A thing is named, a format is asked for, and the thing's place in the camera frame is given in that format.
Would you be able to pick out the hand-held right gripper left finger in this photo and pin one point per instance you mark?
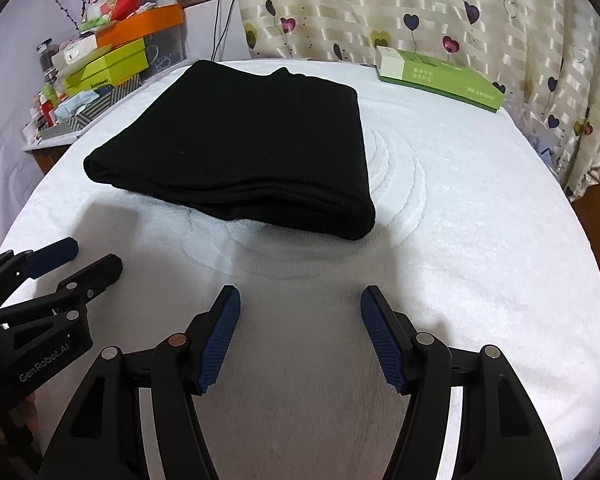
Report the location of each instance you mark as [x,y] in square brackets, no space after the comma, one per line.
[220,345]

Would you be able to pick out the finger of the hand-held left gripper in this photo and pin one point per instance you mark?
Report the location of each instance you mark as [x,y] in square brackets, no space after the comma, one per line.
[100,271]
[55,253]

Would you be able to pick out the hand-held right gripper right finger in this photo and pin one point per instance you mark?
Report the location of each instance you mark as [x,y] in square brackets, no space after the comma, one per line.
[382,345]

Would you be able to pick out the black pants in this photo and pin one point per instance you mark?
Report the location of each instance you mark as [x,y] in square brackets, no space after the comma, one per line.
[250,145]

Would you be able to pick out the person's left hand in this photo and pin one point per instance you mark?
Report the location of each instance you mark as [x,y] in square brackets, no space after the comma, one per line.
[28,412]

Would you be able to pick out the grey striped box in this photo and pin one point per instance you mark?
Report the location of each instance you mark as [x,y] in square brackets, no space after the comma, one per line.
[85,115]

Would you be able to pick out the white textured towel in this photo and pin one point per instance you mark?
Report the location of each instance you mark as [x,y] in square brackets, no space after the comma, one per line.
[480,235]

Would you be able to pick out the dark jar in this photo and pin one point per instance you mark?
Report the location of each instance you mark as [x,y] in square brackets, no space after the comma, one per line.
[47,62]

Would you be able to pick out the lime green shoe box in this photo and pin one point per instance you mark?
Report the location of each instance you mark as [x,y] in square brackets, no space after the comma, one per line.
[110,67]

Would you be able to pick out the small white box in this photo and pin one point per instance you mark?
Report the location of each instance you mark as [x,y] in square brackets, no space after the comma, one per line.
[80,54]

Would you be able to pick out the clear storage box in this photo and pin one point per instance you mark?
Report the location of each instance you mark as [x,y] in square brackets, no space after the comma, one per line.
[165,52]

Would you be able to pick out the orange box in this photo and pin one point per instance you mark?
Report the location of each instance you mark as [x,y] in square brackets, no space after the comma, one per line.
[140,25]

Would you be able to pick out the flat green and white box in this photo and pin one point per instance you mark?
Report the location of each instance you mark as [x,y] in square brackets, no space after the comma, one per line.
[440,77]

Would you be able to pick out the cream curtain with heart print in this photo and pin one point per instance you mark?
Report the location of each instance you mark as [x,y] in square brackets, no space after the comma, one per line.
[405,5]

